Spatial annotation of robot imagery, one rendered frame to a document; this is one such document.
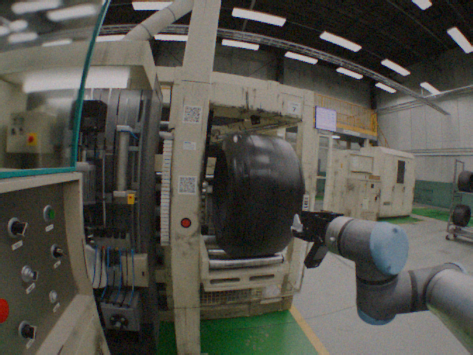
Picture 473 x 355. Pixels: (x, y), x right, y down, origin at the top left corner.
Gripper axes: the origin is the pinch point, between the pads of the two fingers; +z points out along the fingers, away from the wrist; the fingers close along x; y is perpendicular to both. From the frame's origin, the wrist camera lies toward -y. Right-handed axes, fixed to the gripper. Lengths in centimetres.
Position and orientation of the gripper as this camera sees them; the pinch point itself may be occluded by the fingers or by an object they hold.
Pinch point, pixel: (294, 229)
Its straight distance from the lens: 67.6
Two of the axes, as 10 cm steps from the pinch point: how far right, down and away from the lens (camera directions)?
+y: 0.4, -10.0, 0.7
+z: -2.6, 0.5, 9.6
